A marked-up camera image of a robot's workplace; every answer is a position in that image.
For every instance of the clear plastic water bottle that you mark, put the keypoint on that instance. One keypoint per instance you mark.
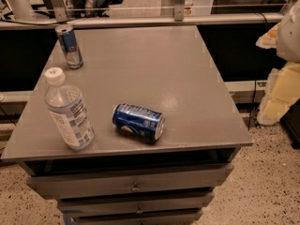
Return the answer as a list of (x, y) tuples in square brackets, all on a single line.
[(67, 108)]

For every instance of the grey drawer cabinet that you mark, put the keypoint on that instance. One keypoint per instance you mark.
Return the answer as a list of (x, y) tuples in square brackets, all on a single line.
[(164, 69)]

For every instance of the bottom grey drawer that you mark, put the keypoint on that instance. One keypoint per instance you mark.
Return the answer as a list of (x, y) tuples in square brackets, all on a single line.
[(152, 218)]

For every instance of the blue pepsi can lying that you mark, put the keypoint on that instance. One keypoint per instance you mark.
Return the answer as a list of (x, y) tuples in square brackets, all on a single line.
[(139, 121)]

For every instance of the top grey drawer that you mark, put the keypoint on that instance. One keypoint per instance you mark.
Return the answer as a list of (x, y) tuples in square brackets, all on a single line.
[(83, 185)]

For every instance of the middle grey drawer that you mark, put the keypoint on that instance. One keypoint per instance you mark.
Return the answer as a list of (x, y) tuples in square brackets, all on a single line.
[(136, 204)]

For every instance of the grey drawer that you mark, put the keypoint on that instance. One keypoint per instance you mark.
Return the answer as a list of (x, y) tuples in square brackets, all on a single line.
[(152, 218), (136, 204), (83, 185)]

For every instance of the blue silver red bull can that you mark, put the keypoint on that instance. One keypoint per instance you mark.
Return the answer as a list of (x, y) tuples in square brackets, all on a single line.
[(69, 45)]

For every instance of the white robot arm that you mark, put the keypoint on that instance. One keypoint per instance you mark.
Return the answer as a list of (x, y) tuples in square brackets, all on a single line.
[(288, 35)]

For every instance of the grey metal railing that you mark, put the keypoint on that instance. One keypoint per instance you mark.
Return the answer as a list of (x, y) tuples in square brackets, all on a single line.
[(25, 17)]

